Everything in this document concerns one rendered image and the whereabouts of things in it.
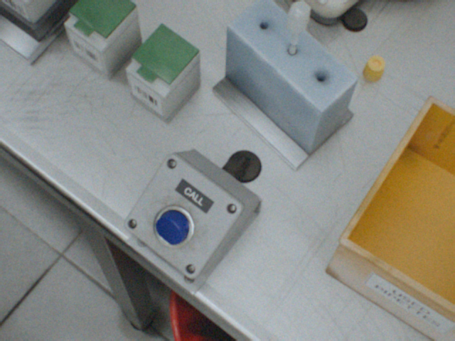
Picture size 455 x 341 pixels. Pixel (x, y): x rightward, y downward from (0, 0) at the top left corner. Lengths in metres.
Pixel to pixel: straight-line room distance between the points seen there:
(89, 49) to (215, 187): 0.17
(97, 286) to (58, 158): 0.88
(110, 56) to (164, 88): 0.06
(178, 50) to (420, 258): 0.25
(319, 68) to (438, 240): 0.17
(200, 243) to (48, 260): 1.00
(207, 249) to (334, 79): 0.16
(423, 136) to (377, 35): 0.12
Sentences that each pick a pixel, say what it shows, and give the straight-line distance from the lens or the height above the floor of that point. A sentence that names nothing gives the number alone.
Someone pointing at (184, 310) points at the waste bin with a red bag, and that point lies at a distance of 1.16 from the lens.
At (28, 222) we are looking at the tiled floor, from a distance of 1.67.
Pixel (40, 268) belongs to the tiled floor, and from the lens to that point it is 1.64.
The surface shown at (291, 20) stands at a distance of 0.62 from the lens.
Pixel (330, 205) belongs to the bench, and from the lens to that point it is 0.74.
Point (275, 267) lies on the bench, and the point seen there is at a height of 0.88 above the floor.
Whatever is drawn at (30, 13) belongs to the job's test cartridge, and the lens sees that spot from 0.76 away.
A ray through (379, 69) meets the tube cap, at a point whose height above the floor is 0.89.
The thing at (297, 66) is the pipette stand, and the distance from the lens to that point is 0.67.
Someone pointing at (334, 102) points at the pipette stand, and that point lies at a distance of 0.67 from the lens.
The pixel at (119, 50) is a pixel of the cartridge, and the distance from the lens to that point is 0.75.
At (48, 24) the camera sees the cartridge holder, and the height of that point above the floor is 0.90.
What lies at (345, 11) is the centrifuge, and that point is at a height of 0.89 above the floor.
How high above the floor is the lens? 1.57
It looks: 70 degrees down
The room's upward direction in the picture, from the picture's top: 3 degrees clockwise
